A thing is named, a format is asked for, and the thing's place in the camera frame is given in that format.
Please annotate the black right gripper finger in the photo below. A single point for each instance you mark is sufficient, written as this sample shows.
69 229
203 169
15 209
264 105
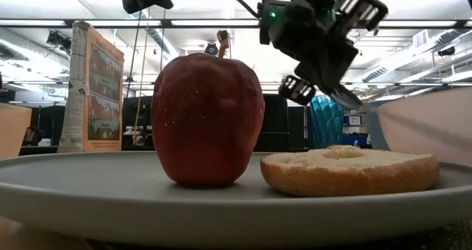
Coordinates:
296 90
363 8

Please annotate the red apple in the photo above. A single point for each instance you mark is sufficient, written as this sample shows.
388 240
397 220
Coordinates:
206 121

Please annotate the bagel half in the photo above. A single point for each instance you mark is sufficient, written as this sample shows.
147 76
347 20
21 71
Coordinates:
350 172

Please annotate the orange cereal box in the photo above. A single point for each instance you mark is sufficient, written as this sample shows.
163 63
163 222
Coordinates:
103 95

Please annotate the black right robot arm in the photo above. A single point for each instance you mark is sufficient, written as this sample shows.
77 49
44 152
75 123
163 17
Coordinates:
276 27

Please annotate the black overhead light bar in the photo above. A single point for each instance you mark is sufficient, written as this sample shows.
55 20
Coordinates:
166 23

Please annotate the teal water bottle black cap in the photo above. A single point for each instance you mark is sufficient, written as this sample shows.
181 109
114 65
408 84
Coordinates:
326 124

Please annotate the blue storage box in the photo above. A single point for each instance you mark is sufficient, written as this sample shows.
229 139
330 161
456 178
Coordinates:
359 139

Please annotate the black computer monitor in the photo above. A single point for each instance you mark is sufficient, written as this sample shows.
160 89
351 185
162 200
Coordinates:
138 111

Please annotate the pink translucent bowl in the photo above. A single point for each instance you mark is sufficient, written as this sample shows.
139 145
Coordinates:
431 124

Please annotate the orange plastic tray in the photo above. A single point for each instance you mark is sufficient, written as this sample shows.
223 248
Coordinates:
13 132

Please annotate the grey round plate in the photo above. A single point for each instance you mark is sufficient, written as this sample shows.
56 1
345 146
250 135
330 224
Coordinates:
110 191

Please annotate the black rig camera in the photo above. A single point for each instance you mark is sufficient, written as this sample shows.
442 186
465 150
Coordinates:
212 49
55 39

